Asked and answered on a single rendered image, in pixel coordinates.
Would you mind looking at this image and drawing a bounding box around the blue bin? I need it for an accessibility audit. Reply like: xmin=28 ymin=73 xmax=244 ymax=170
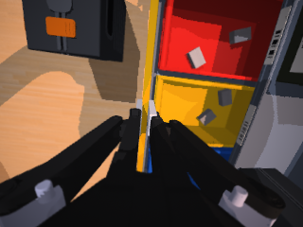
xmin=147 ymin=147 xmax=233 ymax=190

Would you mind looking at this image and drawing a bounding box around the grey metal shelf rack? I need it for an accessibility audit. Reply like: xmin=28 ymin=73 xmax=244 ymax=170
xmin=149 ymin=0 xmax=303 ymax=190

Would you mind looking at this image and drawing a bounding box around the orange bar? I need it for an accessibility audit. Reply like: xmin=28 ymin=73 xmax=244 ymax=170
xmin=137 ymin=0 xmax=159 ymax=171

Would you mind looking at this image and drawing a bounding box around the red open bin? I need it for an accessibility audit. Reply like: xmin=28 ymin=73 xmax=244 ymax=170
xmin=158 ymin=0 xmax=283 ymax=81

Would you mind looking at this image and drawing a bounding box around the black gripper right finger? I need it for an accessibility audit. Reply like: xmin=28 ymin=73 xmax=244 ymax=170
xmin=148 ymin=100 xmax=286 ymax=227

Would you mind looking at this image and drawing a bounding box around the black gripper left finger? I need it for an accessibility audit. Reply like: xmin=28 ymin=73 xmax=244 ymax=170
xmin=0 ymin=99 xmax=143 ymax=227

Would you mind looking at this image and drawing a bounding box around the yellow open bin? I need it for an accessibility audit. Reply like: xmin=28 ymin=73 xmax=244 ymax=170
xmin=153 ymin=76 xmax=255 ymax=148

